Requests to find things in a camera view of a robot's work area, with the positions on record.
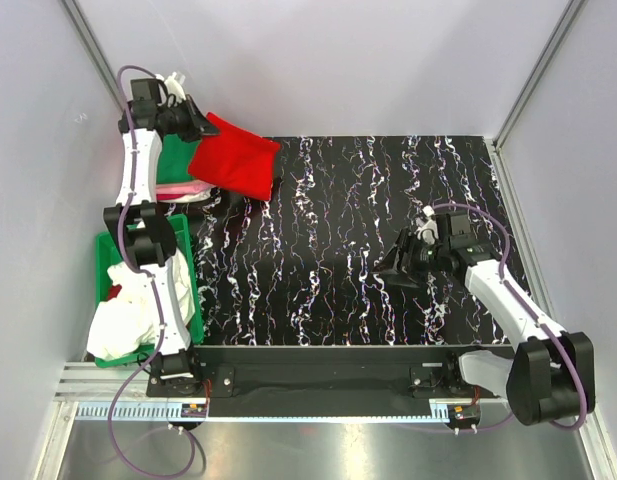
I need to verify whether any red t-shirt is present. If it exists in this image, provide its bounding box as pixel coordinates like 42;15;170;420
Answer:
188;112;281;201

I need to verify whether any folded green t-shirt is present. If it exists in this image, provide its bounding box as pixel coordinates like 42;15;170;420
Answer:
157;135;199;185

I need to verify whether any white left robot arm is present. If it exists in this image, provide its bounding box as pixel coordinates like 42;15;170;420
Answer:
103;65;219;396

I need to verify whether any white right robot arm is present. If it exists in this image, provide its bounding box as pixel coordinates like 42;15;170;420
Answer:
373;203;596;431

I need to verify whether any folded salmon pink t-shirt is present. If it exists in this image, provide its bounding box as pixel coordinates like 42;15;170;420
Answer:
156;180;213;195

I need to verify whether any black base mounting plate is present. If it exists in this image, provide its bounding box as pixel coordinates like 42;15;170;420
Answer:
146;344;502;419

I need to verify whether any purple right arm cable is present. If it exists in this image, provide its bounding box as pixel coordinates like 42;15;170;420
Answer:
430;202;589;434

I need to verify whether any aluminium frame rail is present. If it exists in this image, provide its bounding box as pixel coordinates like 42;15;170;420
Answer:
55;362;500;426

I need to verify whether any dark red garment in bin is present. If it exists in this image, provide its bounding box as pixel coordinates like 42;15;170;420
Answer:
106;285;122;301

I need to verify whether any crumpled white t-shirt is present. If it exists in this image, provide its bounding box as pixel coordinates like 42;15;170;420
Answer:
85;249;199;362

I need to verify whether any folded white t-shirt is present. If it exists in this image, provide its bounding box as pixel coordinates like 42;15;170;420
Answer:
157;186;218;204

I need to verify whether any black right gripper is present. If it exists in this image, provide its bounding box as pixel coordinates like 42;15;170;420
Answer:
371;228;449;289

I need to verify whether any folded magenta t-shirt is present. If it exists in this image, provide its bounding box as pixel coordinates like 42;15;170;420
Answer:
156;184;208;199

